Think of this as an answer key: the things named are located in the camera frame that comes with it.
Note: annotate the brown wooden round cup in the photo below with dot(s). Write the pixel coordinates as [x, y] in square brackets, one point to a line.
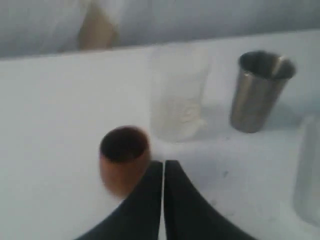
[124, 157]

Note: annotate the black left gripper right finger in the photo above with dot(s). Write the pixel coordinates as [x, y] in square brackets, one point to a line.
[187, 215]

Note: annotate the white plastic tray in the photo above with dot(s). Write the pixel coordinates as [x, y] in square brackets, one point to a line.
[306, 194]

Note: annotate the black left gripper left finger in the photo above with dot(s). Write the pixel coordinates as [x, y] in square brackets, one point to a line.
[138, 216]

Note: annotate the stainless steel cup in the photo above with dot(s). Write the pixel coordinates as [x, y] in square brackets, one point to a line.
[262, 76]

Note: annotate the clear plastic container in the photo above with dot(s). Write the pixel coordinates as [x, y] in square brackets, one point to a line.
[178, 79]

